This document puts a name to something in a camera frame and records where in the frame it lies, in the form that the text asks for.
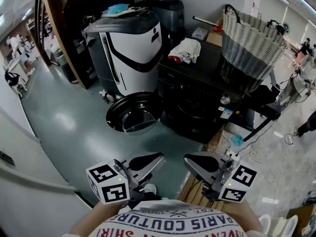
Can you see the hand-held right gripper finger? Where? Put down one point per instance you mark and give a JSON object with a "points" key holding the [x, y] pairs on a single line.
{"points": [[205, 173], [202, 157]]}

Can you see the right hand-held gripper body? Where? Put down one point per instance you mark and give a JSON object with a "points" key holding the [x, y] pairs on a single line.
{"points": [[237, 181]]}

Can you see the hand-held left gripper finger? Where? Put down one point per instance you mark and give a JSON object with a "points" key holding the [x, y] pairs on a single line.
{"points": [[138, 160], [148, 168]]}

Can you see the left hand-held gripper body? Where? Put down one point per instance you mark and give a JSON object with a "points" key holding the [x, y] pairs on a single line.
{"points": [[108, 184]]}

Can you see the black washing machine door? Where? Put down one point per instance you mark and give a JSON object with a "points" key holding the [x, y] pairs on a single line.
{"points": [[134, 117]]}

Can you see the person's left forearm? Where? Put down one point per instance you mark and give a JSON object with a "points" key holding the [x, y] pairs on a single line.
{"points": [[98, 213]]}

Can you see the person's right forearm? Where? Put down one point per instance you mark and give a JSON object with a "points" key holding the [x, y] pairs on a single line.
{"points": [[247, 218]]}

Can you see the black washing machine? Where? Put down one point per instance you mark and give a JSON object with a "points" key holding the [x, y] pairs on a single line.
{"points": [[197, 95]]}

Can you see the person's white shoe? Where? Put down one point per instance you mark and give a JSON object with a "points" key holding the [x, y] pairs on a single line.
{"points": [[150, 188]]}

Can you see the white power strip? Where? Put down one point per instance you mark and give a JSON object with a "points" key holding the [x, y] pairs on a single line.
{"points": [[232, 154]]}

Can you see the wooden slatted mat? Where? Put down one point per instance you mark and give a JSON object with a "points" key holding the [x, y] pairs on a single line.
{"points": [[190, 196]]}

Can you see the person's black trousers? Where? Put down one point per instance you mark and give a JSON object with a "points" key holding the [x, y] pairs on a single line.
{"points": [[153, 196]]}

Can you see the blue fluffy cloth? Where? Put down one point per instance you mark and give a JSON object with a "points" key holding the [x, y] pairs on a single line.
{"points": [[118, 9], [237, 140]]}

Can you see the person in white t-shirt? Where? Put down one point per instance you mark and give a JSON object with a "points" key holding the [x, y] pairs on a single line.
{"points": [[172, 221]]}

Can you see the black table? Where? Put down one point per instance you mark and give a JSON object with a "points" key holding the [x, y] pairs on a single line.
{"points": [[267, 107]]}

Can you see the white crumpled garment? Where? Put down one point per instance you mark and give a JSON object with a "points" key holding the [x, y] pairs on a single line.
{"points": [[187, 49]]}

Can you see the white and grey cleaning robot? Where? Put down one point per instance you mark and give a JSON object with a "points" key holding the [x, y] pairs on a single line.
{"points": [[133, 46]]}

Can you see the woven laundry basket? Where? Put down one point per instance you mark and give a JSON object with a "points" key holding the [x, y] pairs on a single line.
{"points": [[249, 48]]}

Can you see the cardboard box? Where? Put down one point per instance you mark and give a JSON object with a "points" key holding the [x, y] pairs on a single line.
{"points": [[214, 39]]}

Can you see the small white box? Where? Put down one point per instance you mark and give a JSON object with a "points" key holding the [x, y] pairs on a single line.
{"points": [[200, 33]]}

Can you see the grey trash bin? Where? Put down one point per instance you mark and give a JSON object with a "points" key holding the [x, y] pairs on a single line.
{"points": [[60, 60]]}

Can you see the small red object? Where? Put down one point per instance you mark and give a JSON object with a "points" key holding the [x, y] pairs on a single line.
{"points": [[218, 29]]}

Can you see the metal rod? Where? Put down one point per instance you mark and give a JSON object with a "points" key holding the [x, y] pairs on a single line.
{"points": [[202, 20]]}

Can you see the black bag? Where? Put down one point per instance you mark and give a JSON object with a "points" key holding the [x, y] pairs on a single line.
{"points": [[11, 78]]}

